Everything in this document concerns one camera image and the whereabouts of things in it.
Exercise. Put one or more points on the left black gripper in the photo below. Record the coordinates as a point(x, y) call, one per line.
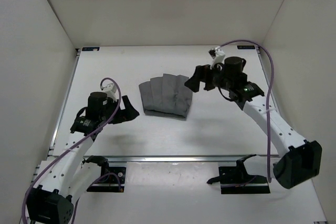
point(129, 112)

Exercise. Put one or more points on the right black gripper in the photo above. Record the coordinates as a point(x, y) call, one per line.
point(202, 74)

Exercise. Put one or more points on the grey pleated skirt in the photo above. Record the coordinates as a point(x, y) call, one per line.
point(166, 96)

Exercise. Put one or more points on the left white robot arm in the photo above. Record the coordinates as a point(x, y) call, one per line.
point(54, 194)

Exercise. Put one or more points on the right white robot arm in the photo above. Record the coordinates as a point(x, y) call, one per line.
point(299, 159)

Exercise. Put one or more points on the right blue corner label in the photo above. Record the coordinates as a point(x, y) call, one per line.
point(245, 47)

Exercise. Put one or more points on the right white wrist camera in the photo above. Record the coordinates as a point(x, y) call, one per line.
point(217, 55)

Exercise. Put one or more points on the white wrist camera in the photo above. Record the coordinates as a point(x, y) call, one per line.
point(217, 55)
point(110, 90)

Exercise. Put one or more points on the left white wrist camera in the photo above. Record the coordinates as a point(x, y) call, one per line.
point(110, 90)

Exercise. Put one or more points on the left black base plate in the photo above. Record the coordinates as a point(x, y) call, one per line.
point(113, 181)

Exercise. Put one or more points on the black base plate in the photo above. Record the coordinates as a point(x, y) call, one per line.
point(113, 181)
point(235, 185)

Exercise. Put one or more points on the aluminium front table rail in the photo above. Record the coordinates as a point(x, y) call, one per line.
point(174, 159)

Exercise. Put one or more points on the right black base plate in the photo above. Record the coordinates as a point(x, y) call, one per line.
point(235, 185)

